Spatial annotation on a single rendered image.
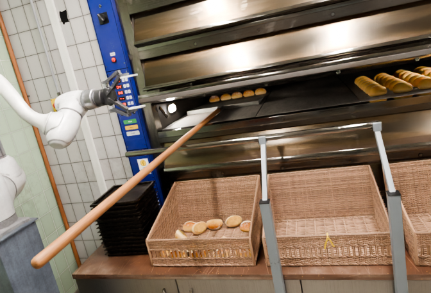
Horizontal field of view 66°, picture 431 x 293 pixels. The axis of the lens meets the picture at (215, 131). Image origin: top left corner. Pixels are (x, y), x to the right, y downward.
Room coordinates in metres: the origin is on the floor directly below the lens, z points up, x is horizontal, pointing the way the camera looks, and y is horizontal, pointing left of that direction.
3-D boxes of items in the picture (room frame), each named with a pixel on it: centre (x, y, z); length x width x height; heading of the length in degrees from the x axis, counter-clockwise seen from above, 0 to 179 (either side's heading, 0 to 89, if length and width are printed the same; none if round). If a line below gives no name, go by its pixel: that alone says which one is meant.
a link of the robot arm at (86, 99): (1.50, 0.51, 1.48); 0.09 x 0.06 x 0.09; 162
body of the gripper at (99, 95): (1.47, 0.44, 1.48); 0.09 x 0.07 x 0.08; 72
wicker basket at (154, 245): (1.68, 0.13, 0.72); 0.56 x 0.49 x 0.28; 72
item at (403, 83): (2.01, -1.19, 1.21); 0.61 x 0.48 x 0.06; 163
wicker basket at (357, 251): (1.50, -0.44, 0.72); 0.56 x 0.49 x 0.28; 73
